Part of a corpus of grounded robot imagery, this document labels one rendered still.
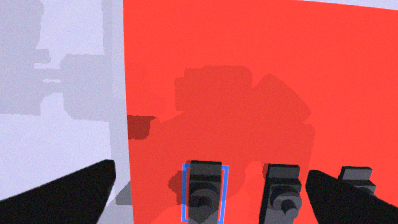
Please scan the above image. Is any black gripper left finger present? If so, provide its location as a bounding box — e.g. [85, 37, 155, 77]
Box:
[0, 159, 116, 224]

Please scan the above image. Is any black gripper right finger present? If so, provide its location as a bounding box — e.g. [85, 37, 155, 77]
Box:
[305, 169, 398, 224]

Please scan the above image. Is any red flat deck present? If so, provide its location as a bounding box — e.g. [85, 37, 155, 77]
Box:
[123, 0, 398, 224]

